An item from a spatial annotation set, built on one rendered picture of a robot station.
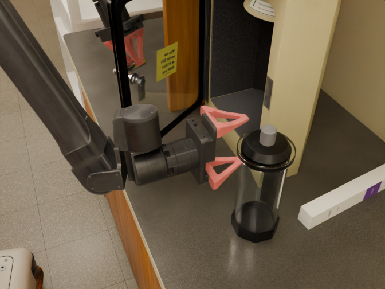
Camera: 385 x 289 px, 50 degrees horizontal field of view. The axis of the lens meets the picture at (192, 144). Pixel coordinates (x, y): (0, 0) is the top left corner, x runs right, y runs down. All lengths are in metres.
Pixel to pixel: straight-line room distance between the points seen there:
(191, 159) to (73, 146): 0.19
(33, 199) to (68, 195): 0.18
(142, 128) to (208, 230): 0.37
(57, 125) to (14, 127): 2.28
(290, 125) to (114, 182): 0.43
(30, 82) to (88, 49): 0.99
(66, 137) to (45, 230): 1.60
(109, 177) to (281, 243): 0.42
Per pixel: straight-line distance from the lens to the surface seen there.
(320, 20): 0.81
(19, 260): 1.79
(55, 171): 2.50
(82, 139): 0.63
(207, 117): 0.66
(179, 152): 0.66
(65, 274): 2.04
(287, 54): 0.80
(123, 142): 0.64
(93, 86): 1.37
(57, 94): 0.62
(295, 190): 1.01
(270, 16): 0.86
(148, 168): 0.65
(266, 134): 0.73
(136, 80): 0.88
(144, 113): 0.62
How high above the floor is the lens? 1.66
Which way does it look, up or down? 41 degrees down
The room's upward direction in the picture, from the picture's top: straight up
